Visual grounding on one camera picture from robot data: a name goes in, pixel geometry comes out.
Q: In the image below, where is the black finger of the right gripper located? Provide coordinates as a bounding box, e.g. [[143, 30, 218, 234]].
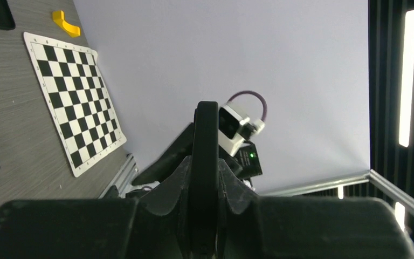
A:
[[132, 122, 195, 186]]

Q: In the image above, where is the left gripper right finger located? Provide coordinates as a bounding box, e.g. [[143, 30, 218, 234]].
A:
[[217, 160, 414, 258]]

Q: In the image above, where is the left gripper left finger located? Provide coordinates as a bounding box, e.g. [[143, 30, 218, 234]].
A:
[[0, 158, 190, 258]]

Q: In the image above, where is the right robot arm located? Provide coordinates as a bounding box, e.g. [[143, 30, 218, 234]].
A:
[[132, 123, 263, 186]]

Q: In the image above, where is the checkerboard mat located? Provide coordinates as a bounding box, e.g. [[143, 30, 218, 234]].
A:
[[23, 32, 127, 178]]

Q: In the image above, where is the yellow curved block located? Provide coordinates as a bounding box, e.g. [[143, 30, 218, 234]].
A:
[[52, 10, 81, 38]]

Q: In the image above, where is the ceiling light strip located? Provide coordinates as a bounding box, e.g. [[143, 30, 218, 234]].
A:
[[398, 10, 414, 147]]

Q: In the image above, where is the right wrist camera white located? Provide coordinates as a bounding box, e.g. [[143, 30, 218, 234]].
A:
[[218, 101, 265, 156]]

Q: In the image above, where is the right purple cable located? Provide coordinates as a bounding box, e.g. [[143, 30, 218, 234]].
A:
[[227, 90, 268, 122]]

